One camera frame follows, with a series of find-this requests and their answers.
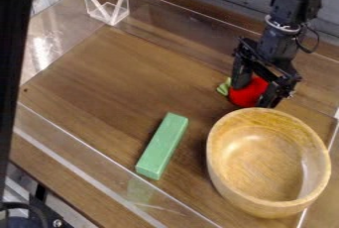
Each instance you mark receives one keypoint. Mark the clear acrylic barrier wall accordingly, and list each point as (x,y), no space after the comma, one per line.
(102,83)

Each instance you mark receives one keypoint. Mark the wooden bowl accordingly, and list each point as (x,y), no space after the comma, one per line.
(269,163)

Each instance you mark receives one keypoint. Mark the black vertical pole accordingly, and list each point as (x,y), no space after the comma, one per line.
(15,15)

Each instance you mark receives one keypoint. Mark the clear acrylic corner bracket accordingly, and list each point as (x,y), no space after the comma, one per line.
(107,12)

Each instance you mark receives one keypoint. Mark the red plush tomato toy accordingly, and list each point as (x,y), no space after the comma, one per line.
(243,97)

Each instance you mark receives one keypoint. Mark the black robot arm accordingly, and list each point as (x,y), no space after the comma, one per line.
(293,12)

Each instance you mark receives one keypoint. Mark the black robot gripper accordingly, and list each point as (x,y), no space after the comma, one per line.
(267,57)

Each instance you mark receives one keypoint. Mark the green rectangular block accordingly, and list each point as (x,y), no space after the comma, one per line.
(162,146)

